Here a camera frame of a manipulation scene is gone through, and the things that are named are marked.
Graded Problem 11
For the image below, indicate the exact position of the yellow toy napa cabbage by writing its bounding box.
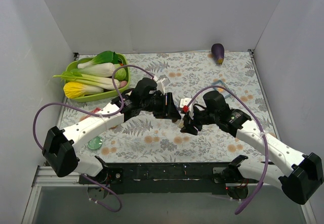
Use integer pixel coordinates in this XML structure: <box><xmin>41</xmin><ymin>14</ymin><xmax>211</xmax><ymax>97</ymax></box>
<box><xmin>63</xmin><ymin>82</ymin><xmax>104</xmax><ymax>99</ymax></box>

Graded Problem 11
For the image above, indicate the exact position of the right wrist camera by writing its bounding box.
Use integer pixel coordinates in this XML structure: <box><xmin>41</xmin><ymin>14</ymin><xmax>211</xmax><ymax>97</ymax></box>
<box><xmin>178</xmin><ymin>98</ymin><xmax>195</xmax><ymax>117</ymax></box>

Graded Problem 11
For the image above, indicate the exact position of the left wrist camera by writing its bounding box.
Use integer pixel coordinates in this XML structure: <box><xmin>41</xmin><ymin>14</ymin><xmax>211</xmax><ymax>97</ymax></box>
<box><xmin>153</xmin><ymin>75</ymin><xmax>170</xmax><ymax>94</ymax></box>

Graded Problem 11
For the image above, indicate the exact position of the pink rectangular pill box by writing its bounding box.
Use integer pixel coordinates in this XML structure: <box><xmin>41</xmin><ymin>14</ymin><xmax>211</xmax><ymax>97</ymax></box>
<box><xmin>79</xmin><ymin>107</ymin><xmax>101</xmax><ymax>121</ymax></box>

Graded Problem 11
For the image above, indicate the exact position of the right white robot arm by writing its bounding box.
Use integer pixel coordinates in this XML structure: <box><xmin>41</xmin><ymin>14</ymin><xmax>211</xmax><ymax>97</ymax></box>
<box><xmin>179</xmin><ymin>91</ymin><xmax>323</xmax><ymax>205</ymax></box>

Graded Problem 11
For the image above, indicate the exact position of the purple toy eggplant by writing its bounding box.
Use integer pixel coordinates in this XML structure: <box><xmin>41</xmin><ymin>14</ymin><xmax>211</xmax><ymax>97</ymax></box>
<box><xmin>211</xmin><ymin>43</ymin><xmax>225</xmax><ymax>65</ymax></box>

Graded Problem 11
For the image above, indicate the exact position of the green toy celery stalk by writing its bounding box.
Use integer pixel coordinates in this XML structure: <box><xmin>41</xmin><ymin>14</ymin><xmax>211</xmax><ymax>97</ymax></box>
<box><xmin>53</xmin><ymin>72</ymin><xmax>127</xmax><ymax>91</ymax></box>

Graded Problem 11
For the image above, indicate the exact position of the floral table mat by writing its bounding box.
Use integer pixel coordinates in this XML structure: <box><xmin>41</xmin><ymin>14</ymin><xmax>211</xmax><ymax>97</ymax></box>
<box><xmin>49</xmin><ymin>51</ymin><xmax>285</xmax><ymax>164</ymax></box>

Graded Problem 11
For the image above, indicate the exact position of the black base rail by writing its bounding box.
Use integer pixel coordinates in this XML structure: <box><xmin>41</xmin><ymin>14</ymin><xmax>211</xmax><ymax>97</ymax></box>
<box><xmin>32</xmin><ymin>162</ymin><xmax>304</xmax><ymax>196</ymax></box>

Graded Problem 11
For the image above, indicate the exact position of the blue rectangular pill box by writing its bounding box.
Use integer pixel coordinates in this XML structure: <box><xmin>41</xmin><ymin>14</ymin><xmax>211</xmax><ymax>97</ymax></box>
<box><xmin>212</xmin><ymin>80</ymin><xmax>232</xmax><ymax>99</ymax></box>

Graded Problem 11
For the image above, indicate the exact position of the green vegetable basket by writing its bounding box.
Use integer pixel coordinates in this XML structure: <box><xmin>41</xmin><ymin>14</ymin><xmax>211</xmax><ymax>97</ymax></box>
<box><xmin>58</xmin><ymin>51</ymin><xmax>130</xmax><ymax>103</ymax></box>

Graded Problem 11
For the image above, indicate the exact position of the green toy cabbage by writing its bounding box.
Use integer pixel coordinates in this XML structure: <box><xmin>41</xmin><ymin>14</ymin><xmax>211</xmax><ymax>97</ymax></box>
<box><xmin>114</xmin><ymin>68</ymin><xmax>127</xmax><ymax>81</ymax></box>

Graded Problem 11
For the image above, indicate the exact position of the green round pill container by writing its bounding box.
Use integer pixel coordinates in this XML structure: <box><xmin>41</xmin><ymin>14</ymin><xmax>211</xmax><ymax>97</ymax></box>
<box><xmin>87</xmin><ymin>136</ymin><xmax>103</xmax><ymax>151</ymax></box>

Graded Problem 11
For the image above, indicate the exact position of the orange pill bottle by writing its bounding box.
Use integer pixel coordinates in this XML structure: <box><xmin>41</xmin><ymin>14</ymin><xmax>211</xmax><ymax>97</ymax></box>
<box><xmin>172</xmin><ymin>119</ymin><xmax>184</xmax><ymax>129</ymax></box>

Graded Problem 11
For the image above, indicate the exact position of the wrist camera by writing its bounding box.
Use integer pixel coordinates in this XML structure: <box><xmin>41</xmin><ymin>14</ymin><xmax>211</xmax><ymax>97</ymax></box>
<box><xmin>153</xmin><ymin>75</ymin><xmax>170</xmax><ymax>94</ymax></box>
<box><xmin>178</xmin><ymin>98</ymin><xmax>195</xmax><ymax>117</ymax></box>

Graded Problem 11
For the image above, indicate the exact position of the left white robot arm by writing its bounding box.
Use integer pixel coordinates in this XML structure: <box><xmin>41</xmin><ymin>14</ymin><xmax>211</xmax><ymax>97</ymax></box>
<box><xmin>42</xmin><ymin>78</ymin><xmax>181</xmax><ymax>184</ymax></box>

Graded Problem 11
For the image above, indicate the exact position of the white toy bok choy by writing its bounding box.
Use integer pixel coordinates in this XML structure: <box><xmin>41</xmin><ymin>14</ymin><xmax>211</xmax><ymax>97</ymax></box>
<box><xmin>70</xmin><ymin>51</ymin><xmax>118</xmax><ymax>77</ymax></box>

